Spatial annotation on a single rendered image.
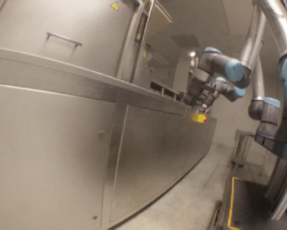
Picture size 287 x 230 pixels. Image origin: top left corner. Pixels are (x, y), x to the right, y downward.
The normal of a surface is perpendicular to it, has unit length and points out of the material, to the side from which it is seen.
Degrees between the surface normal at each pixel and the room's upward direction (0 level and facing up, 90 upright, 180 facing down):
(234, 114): 90
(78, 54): 90
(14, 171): 90
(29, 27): 90
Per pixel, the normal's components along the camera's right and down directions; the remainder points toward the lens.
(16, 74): 0.77, 0.20
